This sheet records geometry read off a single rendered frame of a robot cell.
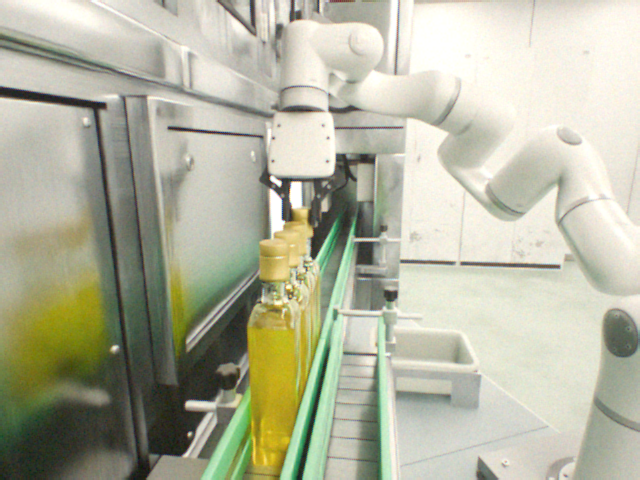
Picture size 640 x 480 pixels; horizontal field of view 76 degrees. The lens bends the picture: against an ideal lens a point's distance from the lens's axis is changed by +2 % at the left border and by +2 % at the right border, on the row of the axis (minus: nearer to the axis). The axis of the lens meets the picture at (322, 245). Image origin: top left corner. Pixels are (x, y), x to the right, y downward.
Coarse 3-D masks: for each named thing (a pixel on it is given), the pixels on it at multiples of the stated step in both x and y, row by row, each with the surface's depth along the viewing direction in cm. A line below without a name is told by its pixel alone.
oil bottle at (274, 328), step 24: (264, 312) 46; (288, 312) 46; (264, 336) 46; (288, 336) 46; (264, 360) 47; (288, 360) 47; (264, 384) 48; (288, 384) 48; (264, 408) 49; (288, 408) 48; (264, 432) 50; (288, 432) 49; (264, 456) 50
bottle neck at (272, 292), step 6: (264, 282) 47; (282, 282) 47; (264, 288) 47; (270, 288) 46; (276, 288) 47; (282, 288) 47; (264, 294) 47; (270, 294) 47; (276, 294) 47; (282, 294) 47; (264, 300) 47; (270, 300) 47; (276, 300) 47; (282, 300) 47
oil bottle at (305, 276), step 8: (304, 272) 59; (304, 280) 57; (312, 280) 59; (312, 288) 58; (312, 296) 58; (312, 304) 58; (312, 312) 59; (312, 320) 59; (312, 328) 59; (312, 336) 59; (312, 344) 60; (312, 352) 60; (312, 360) 60
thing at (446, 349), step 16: (400, 336) 98; (416, 336) 98; (432, 336) 97; (448, 336) 97; (464, 336) 94; (400, 352) 99; (416, 352) 98; (432, 352) 98; (448, 352) 98; (464, 352) 91; (432, 368) 82; (448, 368) 82; (464, 368) 81
